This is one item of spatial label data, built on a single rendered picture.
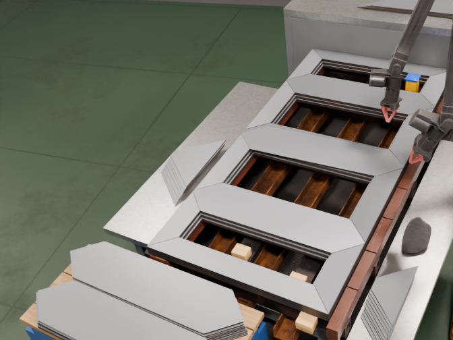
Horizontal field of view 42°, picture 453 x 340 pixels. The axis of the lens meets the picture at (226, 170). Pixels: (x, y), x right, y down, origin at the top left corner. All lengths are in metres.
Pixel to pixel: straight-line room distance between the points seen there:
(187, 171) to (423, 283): 1.11
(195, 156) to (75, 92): 2.48
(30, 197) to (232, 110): 1.66
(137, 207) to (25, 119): 2.48
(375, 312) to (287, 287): 0.33
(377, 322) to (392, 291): 0.13
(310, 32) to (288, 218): 1.34
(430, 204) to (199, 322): 1.12
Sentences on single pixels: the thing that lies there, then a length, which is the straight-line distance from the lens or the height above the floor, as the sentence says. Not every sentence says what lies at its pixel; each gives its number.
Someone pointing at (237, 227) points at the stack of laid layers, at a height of 0.84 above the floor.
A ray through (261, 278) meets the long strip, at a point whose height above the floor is 0.86.
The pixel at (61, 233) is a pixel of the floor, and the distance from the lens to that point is 3.77.
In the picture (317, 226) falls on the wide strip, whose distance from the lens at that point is 2.24.
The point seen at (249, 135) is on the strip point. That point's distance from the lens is 2.69.
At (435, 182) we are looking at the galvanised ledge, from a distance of 2.70.
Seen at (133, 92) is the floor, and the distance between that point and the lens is 4.84.
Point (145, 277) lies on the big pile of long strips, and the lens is 2.18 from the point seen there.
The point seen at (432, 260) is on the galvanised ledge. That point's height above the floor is 0.68.
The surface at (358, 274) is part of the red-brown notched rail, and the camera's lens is 2.12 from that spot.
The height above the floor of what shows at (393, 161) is 0.86.
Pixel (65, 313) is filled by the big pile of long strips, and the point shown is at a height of 0.85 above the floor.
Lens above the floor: 2.47
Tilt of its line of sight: 40 degrees down
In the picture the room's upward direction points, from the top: 10 degrees counter-clockwise
